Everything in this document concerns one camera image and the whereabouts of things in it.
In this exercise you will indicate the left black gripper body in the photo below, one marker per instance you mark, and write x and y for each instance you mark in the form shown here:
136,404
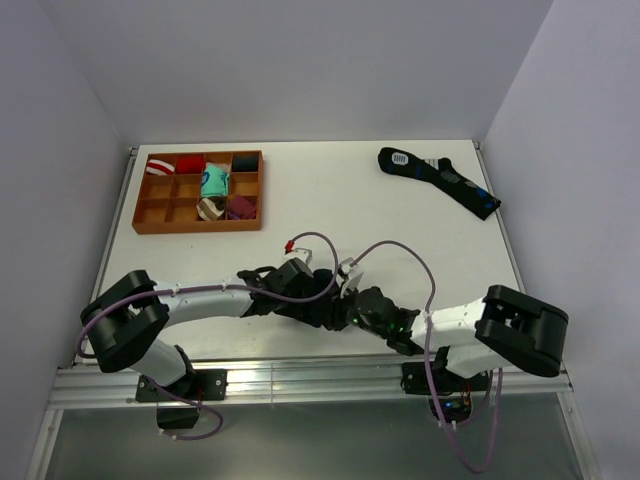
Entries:
289,307

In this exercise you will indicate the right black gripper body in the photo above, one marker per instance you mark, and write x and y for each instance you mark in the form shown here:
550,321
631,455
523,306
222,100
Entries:
343,311

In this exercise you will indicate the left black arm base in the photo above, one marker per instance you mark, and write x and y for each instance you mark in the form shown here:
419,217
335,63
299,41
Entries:
179,406

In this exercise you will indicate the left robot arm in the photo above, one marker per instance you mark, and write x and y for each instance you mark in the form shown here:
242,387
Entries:
123,325

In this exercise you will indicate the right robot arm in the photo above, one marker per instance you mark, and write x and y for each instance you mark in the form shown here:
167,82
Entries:
504,327

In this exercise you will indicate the purple sock roll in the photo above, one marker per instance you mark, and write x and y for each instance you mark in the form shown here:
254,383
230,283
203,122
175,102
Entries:
241,208

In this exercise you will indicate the brown white sock roll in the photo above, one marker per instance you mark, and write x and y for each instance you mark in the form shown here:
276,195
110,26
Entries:
212,208

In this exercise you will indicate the dark navy sock roll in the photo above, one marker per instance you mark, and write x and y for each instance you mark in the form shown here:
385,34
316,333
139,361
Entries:
245,163

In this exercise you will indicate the teal sock roll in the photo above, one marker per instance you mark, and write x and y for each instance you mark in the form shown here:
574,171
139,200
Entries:
214,181

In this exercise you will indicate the red white striped sock roll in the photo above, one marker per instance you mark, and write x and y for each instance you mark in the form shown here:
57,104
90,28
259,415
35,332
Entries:
159,167

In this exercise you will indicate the brown wooden organizer tray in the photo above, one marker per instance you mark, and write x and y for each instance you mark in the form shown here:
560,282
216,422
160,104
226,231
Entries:
167,204

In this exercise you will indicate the black blue patterned sock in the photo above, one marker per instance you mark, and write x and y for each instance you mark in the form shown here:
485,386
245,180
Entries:
441,174

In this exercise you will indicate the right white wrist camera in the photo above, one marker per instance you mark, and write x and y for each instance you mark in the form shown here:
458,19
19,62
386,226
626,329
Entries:
350,274

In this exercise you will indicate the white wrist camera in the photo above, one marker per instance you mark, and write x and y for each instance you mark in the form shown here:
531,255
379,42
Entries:
350,274
292,252

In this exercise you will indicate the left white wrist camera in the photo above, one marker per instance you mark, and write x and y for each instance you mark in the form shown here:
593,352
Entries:
292,252

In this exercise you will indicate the aluminium table frame rail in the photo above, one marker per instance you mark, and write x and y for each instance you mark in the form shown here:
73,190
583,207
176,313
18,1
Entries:
312,380

